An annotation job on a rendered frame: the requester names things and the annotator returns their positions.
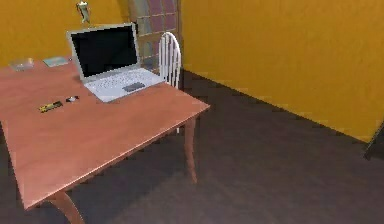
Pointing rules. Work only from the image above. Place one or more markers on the white slatted chair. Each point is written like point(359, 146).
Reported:
point(170, 58)

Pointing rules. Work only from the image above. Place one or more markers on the white open laptop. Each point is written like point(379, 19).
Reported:
point(110, 66)

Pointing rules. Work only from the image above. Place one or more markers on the reddish wooden table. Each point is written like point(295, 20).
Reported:
point(100, 133)

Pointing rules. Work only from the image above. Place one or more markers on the window with coloured panes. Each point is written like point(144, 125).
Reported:
point(156, 23)

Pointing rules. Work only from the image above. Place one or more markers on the yellow and black pen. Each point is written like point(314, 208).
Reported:
point(50, 106)

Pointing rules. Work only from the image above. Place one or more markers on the pale blue flat book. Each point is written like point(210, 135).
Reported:
point(55, 61)

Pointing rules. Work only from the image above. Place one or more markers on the small grey green statuette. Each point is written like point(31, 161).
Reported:
point(83, 11)

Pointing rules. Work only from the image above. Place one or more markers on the grey flat book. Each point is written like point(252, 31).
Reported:
point(22, 64)

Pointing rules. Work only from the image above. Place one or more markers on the dark furniture edge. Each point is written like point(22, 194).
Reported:
point(376, 143)

